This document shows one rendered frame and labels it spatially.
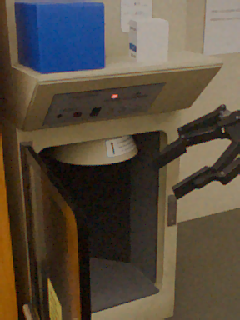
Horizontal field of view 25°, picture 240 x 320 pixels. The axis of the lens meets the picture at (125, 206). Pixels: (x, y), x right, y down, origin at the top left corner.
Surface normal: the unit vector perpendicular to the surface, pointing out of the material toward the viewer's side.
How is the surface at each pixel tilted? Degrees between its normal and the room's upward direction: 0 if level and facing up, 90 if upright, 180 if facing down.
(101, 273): 0
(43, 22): 90
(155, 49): 90
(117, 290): 0
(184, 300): 0
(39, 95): 135
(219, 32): 90
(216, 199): 90
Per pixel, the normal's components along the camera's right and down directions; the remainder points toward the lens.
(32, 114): 0.33, 0.90
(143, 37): 0.24, 0.39
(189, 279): 0.00, -0.91
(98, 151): 0.14, 0.00
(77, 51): 0.47, 0.36
